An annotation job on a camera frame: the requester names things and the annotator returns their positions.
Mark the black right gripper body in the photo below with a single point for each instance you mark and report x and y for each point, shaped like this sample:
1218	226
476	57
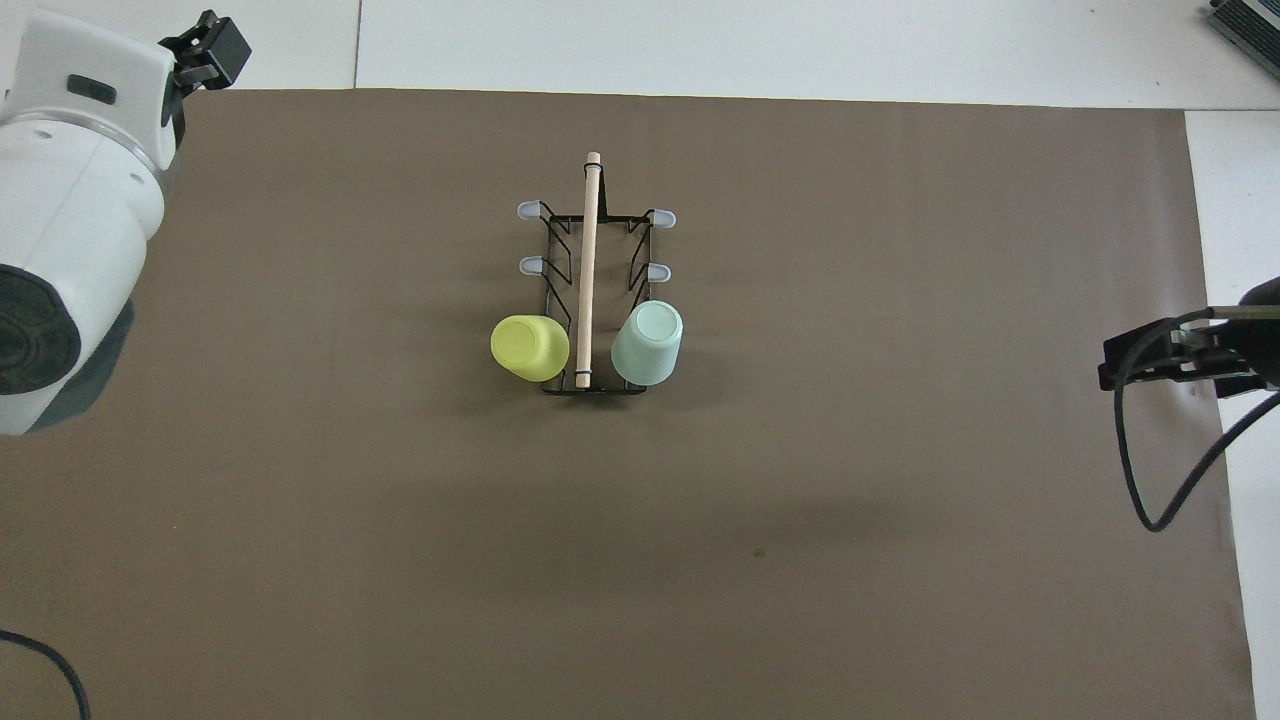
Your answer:
1262	345

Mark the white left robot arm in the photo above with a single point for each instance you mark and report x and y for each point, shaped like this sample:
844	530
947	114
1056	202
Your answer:
70	200

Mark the yellow plastic cup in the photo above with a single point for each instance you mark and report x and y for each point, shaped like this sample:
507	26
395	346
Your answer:
528	348

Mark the grey device corner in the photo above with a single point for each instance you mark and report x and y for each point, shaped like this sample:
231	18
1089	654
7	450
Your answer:
1250	25

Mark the brown table mat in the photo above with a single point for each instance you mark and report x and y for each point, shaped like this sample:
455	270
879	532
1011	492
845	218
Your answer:
800	500

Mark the pale green plastic cup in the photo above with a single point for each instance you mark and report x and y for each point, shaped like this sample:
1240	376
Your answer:
648	345

